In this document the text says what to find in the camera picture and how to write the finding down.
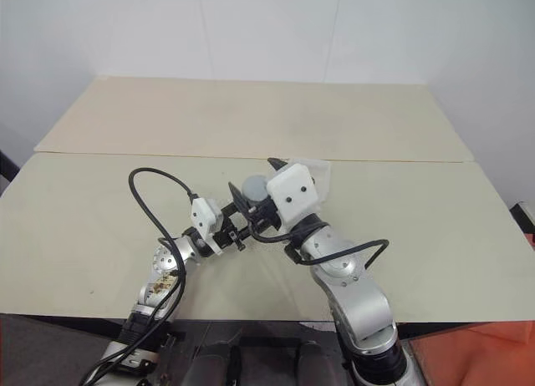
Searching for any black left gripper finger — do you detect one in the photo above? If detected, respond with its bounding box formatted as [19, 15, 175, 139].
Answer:
[225, 205, 252, 225]
[232, 229, 257, 251]

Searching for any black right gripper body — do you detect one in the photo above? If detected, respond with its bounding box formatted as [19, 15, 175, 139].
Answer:
[247, 198, 282, 237]

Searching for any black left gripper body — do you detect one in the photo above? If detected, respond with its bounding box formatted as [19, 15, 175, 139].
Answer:
[211, 205, 242, 251]

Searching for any gray jar lid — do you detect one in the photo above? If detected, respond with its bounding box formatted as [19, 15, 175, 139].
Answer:
[242, 175, 269, 203]

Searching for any clear plastic bag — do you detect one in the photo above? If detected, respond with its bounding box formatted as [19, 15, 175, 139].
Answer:
[288, 155, 334, 215]

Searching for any black object at table side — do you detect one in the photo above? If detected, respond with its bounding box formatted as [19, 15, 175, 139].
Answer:
[0, 149, 20, 196]

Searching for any black and red object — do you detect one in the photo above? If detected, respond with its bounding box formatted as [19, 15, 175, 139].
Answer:
[508, 200, 535, 247]

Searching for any orange red sheet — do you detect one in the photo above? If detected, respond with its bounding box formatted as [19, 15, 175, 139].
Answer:
[400, 318, 535, 386]

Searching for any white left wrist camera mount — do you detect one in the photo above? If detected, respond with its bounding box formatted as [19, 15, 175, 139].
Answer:
[190, 197, 226, 254]

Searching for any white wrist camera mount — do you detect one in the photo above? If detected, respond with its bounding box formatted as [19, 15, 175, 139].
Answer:
[267, 163, 324, 233]
[190, 197, 226, 254]

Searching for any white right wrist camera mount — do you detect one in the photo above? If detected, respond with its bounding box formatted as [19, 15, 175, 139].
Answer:
[267, 163, 324, 233]

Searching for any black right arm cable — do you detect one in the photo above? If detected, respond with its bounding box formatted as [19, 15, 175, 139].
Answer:
[248, 218, 390, 267]

